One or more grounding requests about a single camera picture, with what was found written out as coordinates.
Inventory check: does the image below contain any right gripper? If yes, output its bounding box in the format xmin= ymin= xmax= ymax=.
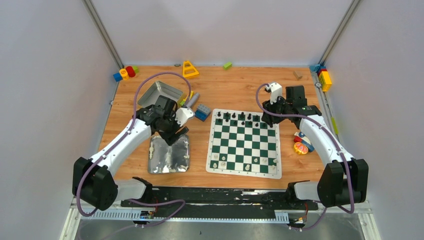
xmin=261 ymin=95 xmax=292 ymax=126

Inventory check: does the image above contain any green white chess board mat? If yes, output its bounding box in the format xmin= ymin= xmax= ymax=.
xmin=205 ymin=108 xmax=283 ymax=180

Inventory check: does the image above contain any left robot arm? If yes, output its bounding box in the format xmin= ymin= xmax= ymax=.
xmin=72 ymin=95 xmax=195 ymax=217

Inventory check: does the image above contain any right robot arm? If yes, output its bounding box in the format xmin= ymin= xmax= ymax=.
xmin=258 ymin=82 xmax=369 ymax=214

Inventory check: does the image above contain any silver tin lid tray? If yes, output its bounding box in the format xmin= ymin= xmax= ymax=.
xmin=147 ymin=134 xmax=190 ymax=175

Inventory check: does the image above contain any brown wooden block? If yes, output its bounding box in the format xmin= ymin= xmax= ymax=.
xmin=293 ymin=71 xmax=303 ymax=80

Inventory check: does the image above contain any square metal tin box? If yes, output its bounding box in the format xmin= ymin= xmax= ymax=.
xmin=137 ymin=81 xmax=183 ymax=109

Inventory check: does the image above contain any grey and blue brick stack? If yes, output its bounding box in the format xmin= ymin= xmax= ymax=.
xmin=195 ymin=104 xmax=211 ymax=122

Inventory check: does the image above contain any grey toy microphone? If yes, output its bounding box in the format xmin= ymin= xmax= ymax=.
xmin=184 ymin=92 xmax=200 ymax=108

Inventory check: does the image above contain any coloured brick stack right corner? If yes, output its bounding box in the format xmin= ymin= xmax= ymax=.
xmin=309 ymin=64 xmax=333 ymax=92

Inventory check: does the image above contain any yellow triangle toy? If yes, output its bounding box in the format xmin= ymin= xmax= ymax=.
xmin=182 ymin=60 xmax=200 ymax=79

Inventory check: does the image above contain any green block at back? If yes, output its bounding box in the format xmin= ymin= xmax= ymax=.
xmin=222 ymin=61 xmax=233 ymax=70

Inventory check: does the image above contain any coloured blocks cluster left corner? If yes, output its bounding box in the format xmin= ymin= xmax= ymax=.
xmin=112 ymin=65 xmax=140 ymax=82

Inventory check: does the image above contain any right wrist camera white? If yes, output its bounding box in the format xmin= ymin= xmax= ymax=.
xmin=265 ymin=82 xmax=283 ymax=104

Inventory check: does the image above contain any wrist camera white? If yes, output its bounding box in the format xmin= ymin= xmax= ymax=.
xmin=265 ymin=82 xmax=283 ymax=104
xmin=175 ymin=107 xmax=195 ymax=127

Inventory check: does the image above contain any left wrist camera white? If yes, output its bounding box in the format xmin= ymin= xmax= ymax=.
xmin=175 ymin=107 xmax=195 ymax=127

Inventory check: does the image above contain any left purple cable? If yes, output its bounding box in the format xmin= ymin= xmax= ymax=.
xmin=75 ymin=71 xmax=193 ymax=229

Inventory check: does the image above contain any purple cable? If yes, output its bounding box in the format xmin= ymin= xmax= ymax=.
xmin=255 ymin=83 xmax=355 ymax=232
xmin=75 ymin=71 xmax=193 ymax=229

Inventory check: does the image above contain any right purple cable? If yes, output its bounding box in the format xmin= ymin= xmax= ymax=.
xmin=255 ymin=83 xmax=355 ymax=232

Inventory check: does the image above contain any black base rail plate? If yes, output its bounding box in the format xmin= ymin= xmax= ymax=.
xmin=140 ymin=186 xmax=319 ymax=219

